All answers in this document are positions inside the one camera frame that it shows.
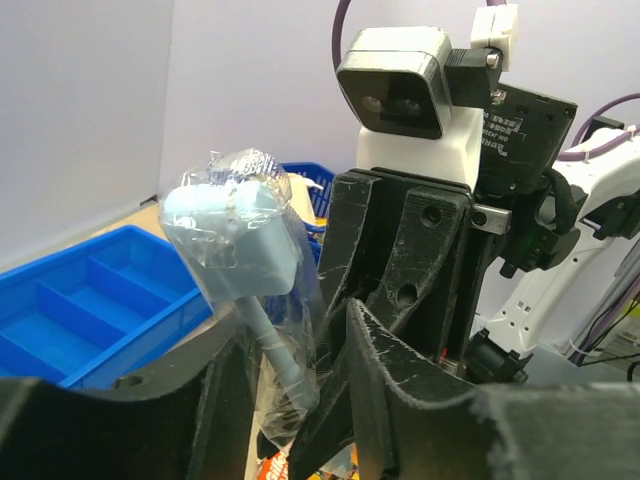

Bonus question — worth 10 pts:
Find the blue plastic divided bin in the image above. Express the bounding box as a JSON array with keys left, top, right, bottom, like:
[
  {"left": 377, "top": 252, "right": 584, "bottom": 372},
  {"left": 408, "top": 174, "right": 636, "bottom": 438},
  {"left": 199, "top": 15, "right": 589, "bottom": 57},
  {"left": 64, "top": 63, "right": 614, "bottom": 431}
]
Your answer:
[{"left": 1, "top": 226, "right": 212, "bottom": 389}]

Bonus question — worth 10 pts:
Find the blue toothbrush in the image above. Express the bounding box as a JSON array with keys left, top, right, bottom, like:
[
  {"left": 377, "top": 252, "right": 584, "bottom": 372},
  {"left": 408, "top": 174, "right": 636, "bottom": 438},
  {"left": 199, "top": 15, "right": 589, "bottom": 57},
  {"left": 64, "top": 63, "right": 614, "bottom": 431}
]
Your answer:
[{"left": 158, "top": 148, "right": 323, "bottom": 450}]

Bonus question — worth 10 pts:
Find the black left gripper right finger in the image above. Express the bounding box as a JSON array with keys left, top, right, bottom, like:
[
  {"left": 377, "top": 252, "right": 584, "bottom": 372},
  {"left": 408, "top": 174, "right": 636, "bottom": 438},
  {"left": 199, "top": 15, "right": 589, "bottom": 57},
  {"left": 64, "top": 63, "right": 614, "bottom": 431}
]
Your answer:
[{"left": 346, "top": 299, "right": 639, "bottom": 479}]

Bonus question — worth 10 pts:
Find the beige wrapped roll package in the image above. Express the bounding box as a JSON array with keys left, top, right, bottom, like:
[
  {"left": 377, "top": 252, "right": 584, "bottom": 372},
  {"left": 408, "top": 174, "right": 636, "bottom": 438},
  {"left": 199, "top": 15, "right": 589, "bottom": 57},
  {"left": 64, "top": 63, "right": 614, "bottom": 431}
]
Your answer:
[{"left": 288, "top": 173, "right": 316, "bottom": 226}]

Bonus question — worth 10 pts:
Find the orange Gillette Fusion5 razor box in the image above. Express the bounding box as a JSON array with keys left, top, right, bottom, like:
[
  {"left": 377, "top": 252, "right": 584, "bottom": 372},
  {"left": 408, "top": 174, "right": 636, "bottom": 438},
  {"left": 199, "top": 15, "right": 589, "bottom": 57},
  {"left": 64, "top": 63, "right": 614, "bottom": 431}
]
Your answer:
[{"left": 256, "top": 451, "right": 289, "bottom": 480}]

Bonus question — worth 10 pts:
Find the blue plastic shopping basket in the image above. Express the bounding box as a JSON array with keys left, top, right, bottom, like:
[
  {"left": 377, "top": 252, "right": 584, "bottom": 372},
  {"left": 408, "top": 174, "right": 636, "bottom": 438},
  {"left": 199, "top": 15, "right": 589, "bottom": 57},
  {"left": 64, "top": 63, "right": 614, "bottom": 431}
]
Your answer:
[{"left": 282, "top": 162, "right": 334, "bottom": 263}]

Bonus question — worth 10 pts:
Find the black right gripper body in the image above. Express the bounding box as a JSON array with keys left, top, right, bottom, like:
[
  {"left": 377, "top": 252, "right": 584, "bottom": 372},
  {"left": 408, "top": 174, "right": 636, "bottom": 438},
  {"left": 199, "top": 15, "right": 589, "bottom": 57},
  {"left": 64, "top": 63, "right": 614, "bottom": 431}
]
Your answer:
[{"left": 441, "top": 82, "right": 578, "bottom": 370}]

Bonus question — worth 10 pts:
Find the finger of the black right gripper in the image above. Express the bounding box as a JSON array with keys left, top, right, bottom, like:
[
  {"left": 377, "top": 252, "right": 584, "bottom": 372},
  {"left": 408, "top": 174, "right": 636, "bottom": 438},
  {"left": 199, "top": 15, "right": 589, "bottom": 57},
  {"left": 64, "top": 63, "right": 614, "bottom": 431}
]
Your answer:
[
  {"left": 319, "top": 169, "right": 380, "bottom": 325},
  {"left": 289, "top": 184, "right": 471, "bottom": 479}
]

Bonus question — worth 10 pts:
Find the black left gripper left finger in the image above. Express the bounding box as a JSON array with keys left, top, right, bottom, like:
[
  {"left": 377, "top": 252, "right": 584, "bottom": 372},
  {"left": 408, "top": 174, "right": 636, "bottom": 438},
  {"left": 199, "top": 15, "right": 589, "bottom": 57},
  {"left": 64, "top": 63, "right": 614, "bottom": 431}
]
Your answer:
[{"left": 1, "top": 309, "right": 254, "bottom": 479}]

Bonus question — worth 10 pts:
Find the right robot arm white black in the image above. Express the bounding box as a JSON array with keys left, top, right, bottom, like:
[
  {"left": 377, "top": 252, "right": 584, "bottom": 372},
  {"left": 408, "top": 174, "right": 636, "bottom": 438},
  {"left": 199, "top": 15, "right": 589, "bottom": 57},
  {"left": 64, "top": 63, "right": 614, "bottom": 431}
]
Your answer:
[{"left": 288, "top": 85, "right": 639, "bottom": 479}]

